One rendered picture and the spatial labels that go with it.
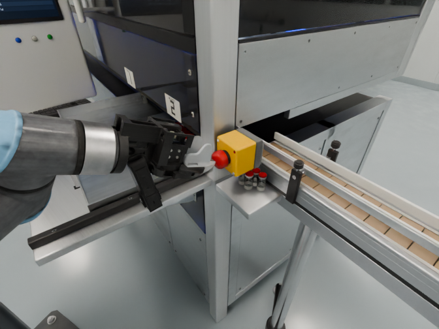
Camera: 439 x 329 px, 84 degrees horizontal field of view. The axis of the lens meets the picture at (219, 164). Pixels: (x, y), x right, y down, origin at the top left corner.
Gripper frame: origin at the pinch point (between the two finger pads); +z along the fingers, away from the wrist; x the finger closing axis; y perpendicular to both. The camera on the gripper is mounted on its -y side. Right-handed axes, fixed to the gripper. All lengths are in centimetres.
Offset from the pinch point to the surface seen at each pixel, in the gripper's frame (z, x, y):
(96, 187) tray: -13.4, 21.7, -18.5
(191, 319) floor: 39, 14, -91
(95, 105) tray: -3, 72, -11
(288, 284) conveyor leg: 38, -15, -35
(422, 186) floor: 219, -13, -7
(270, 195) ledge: 17.1, -6.6, -4.6
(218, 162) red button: 1.3, -1.2, 1.2
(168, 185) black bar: -0.8, 9.9, -11.1
